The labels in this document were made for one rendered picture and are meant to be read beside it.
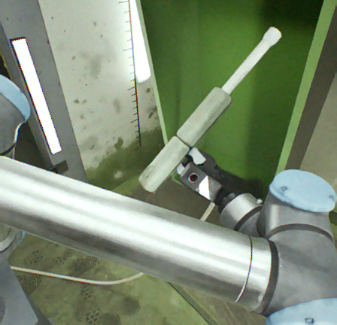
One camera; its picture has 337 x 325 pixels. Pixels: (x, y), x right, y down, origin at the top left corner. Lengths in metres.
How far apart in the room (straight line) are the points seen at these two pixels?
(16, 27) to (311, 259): 1.34
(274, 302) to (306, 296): 0.03
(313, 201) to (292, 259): 0.10
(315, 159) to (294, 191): 1.74
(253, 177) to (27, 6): 1.41
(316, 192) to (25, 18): 1.29
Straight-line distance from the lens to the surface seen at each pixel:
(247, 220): 0.55
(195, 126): 0.64
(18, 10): 1.41
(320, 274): 0.37
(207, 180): 0.57
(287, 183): 0.44
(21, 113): 0.57
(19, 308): 1.15
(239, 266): 0.33
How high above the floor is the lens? 1.61
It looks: 40 degrees down
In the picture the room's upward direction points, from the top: straight up
